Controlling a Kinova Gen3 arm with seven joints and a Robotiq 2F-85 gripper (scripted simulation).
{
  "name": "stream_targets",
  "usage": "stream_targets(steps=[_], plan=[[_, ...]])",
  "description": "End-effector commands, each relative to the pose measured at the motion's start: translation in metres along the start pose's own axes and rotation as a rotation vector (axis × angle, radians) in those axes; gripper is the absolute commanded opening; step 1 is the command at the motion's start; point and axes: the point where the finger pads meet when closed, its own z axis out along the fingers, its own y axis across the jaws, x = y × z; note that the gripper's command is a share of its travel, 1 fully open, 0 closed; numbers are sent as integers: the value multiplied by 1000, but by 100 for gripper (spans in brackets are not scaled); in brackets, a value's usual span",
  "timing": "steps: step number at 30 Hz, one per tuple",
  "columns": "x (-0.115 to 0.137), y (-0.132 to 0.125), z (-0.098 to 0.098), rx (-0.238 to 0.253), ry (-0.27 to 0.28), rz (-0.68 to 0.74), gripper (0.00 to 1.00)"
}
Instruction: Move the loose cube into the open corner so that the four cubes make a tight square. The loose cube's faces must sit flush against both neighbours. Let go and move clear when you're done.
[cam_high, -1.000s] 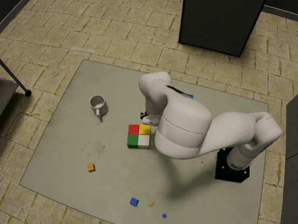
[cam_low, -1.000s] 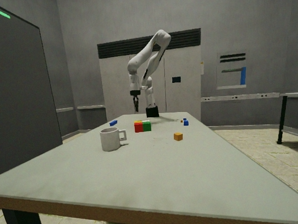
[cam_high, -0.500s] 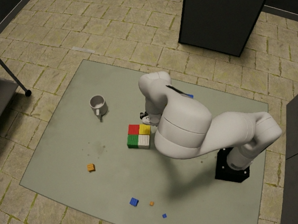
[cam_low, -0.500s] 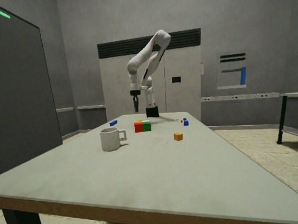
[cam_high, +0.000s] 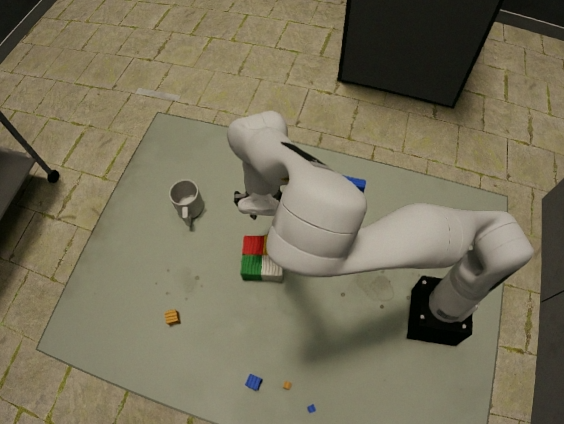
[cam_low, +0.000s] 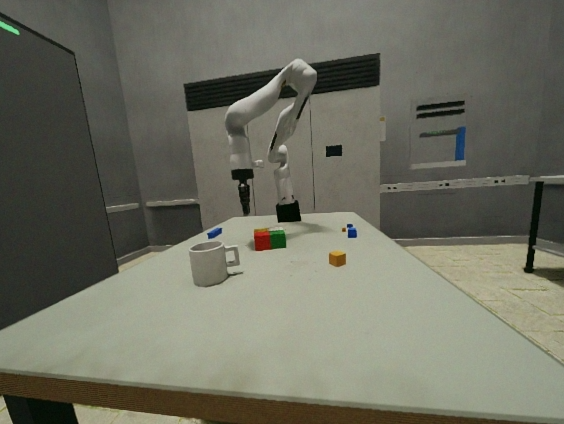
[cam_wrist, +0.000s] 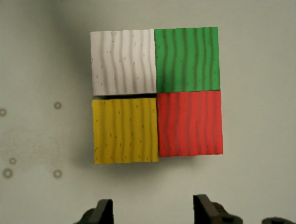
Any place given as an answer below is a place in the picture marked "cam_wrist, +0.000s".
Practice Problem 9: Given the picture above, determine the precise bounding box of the green cube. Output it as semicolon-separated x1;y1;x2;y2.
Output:
154;27;221;94

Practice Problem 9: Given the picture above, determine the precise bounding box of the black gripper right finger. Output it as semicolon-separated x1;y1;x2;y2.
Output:
193;194;296;224

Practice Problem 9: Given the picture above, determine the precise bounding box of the yellow cube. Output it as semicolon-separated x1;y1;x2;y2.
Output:
92;98;159;164

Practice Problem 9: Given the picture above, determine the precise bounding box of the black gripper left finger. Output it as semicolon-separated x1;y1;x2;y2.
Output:
73;199;114;224

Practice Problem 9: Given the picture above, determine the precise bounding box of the red cube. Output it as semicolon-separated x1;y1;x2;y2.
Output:
155;91;223;157

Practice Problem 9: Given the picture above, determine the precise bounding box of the white wood-grain cube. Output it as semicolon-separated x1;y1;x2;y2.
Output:
90;29;157;99

